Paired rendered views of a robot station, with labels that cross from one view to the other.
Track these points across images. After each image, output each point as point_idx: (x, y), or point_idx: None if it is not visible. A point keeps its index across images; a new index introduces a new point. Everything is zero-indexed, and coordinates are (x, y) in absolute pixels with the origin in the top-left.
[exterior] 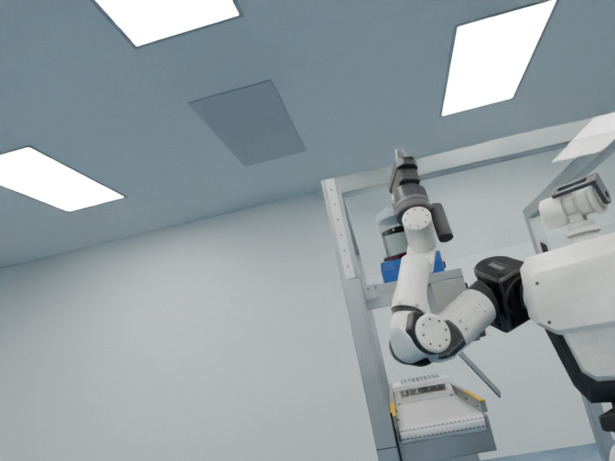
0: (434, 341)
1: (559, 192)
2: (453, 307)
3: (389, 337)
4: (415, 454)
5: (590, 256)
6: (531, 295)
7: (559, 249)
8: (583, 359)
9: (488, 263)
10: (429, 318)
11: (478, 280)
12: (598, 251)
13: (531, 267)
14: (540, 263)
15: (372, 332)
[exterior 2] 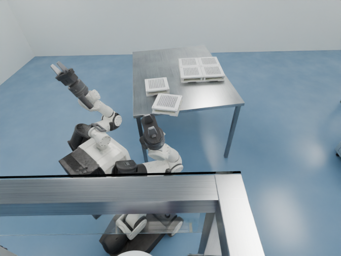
0: None
1: (104, 128)
2: (155, 161)
3: (181, 165)
4: None
5: (113, 139)
6: (129, 157)
7: (114, 144)
8: None
9: (128, 165)
10: None
11: (137, 166)
12: (111, 138)
13: (125, 150)
14: (122, 148)
15: (198, 251)
